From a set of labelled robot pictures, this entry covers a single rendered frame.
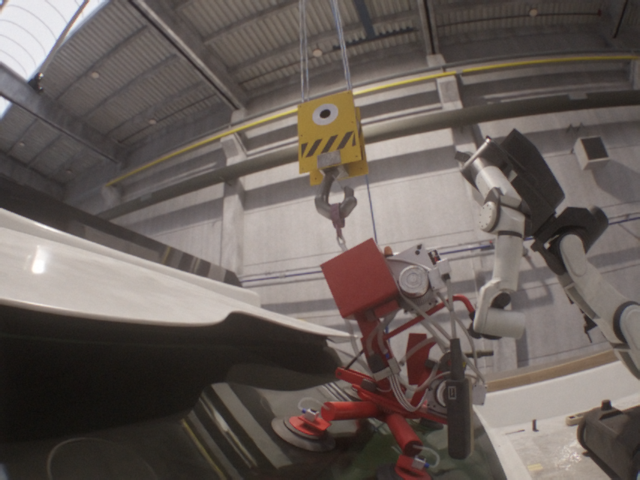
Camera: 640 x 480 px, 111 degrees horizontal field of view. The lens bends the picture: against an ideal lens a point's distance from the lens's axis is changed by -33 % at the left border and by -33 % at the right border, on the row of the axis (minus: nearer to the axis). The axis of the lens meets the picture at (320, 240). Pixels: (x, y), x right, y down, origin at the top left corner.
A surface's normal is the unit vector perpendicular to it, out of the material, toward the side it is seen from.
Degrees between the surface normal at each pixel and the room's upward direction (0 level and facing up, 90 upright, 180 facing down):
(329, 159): 90
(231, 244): 90
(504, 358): 90
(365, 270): 90
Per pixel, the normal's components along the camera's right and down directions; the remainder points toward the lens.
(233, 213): -0.36, -0.27
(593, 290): -0.07, -0.03
